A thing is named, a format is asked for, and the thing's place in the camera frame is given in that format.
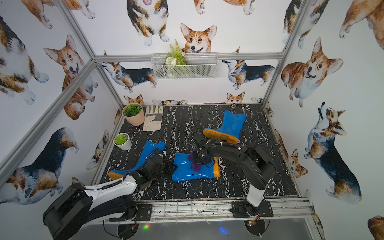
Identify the purple cloth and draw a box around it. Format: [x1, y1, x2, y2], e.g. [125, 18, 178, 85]
[188, 148, 202, 173]

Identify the blue rubber boot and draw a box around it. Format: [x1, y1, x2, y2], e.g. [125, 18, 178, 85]
[172, 153, 220, 182]
[108, 141, 166, 180]
[203, 110, 247, 144]

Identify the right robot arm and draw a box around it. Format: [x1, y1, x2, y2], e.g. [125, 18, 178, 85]
[192, 136, 276, 209]

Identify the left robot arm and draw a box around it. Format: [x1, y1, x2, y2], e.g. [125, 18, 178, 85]
[43, 150, 178, 240]

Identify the blue rubber boot back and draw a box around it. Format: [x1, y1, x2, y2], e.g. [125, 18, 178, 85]
[203, 110, 247, 144]

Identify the small white plant pot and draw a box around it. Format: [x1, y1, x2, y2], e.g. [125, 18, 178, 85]
[113, 133, 132, 151]

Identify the green moss in white pot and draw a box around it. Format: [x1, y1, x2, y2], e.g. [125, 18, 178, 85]
[114, 134, 129, 146]

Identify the pink ribbed plant pot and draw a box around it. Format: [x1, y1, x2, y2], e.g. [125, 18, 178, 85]
[122, 104, 145, 126]

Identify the green plant in pink pot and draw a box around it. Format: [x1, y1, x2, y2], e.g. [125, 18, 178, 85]
[123, 104, 143, 118]

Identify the fern with white flower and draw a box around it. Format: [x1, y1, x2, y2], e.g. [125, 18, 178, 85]
[165, 41, 187, 79]

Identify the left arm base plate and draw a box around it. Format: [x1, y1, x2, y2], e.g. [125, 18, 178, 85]
[109, 204, 153, 222]

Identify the aluminium front rail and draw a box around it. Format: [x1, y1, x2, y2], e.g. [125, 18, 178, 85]
[85, 198, 314, 226]

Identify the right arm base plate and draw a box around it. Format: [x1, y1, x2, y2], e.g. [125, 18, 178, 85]
[230, 200, 274, 218]

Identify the white wire wall basket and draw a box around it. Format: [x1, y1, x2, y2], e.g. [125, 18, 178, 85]
[151, 53, 219, 80]

